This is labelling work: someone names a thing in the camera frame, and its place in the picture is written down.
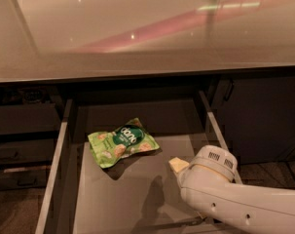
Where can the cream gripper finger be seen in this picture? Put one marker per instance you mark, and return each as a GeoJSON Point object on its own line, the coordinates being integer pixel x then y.
{"type": "Point", "coordinates": [177, 165]}

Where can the dark counter cabinet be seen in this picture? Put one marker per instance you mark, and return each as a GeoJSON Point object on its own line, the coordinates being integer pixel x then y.
{"type": "Point", "coordinates": [275, 174]}

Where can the dark cabinet door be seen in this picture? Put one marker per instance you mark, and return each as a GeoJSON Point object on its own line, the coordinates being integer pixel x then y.
{"type": "Point", "coordinates": [257, 117]}

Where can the green snack bag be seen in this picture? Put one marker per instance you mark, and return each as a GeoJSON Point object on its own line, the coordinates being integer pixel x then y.
{"type": "Point", "coordinates": [108, 148]}

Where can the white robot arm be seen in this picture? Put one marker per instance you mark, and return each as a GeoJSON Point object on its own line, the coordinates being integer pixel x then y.
{"type": "Point", "coordinates": [207, 185]}

